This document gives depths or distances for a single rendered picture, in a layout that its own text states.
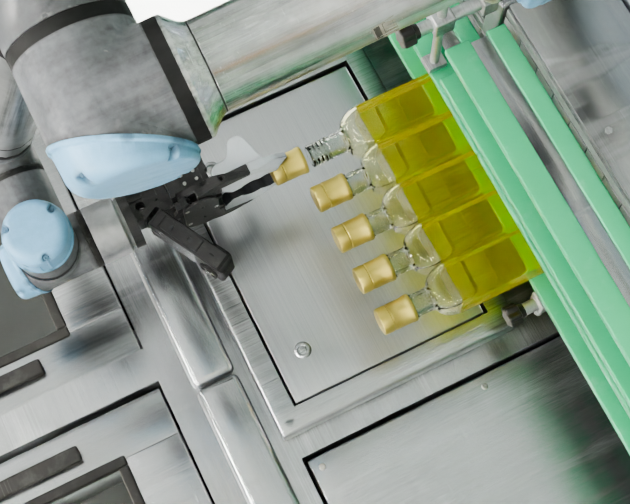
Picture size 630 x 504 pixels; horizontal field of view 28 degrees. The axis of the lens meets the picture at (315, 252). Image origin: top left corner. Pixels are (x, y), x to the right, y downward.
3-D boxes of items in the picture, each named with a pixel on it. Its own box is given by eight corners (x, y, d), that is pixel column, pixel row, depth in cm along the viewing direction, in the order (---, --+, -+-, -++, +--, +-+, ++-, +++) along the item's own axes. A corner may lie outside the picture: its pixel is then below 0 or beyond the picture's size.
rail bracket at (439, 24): (477, 31, 158) (389, 71, 156) (493, -42, 142) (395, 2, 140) (488, 50, 157) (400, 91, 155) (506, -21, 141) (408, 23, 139)
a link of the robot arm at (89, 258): (16, 298, 147) (26, 307, 156) (102, 259, 149) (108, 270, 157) (-11, 239, 148) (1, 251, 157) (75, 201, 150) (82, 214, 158)
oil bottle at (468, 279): (568, 213, 157) (417, 286, 154) (576, 196, 152) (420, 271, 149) (591, 251, 155) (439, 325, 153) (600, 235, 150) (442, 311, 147)
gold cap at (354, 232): (361, 218, 156) (329, 233, 155) (362, 208, 153) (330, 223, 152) (374, 242, 155) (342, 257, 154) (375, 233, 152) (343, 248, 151)
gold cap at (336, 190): (340, 179, 158) (309, 193, 157) (340, 168, 154) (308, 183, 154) (353, 202, 156) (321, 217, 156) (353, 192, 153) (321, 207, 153)
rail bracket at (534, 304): (583, 272, 163) (492, 316, 161) (593, 255, 157) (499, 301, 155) (598, 298, 162) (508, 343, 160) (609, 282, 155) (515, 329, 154)
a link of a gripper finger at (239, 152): (265, 115, 154) (198, 150, 154) (286, 154, 152) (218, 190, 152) (269, 124, 157) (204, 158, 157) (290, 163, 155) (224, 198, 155)
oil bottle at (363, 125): (479, 65, 164) (333, 132, 161) (484, 44, 159) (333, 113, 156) (500, 100, 162) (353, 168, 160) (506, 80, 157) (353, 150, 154)
